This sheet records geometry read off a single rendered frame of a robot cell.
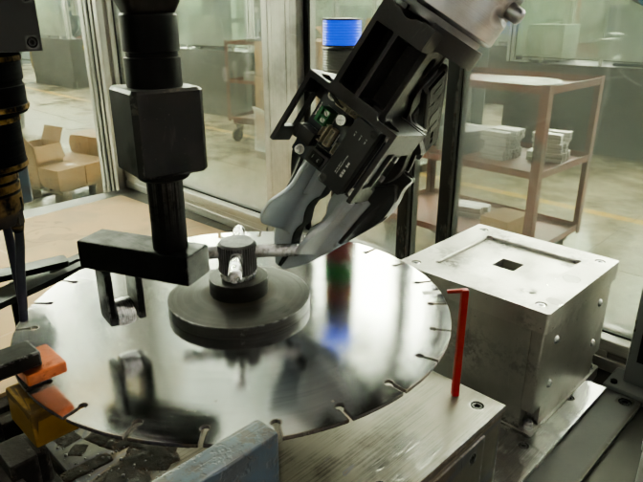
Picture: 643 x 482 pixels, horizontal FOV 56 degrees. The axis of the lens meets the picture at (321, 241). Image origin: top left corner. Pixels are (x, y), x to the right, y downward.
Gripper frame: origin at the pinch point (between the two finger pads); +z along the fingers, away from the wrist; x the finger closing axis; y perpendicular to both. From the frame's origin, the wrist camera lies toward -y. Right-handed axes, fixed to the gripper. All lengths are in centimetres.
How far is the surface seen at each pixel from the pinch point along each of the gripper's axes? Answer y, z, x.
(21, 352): 18.6, 7.6, -4.7
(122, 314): 11.6, 6.4, -4.0
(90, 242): 13.1, 2.8, -7.8
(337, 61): -22.1, -10.4, -15.1
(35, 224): -43, 56, -63
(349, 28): -22.1, -14.1, -15.9
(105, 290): 12.9, 4.9, -5.3
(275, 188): -55, 20, -27
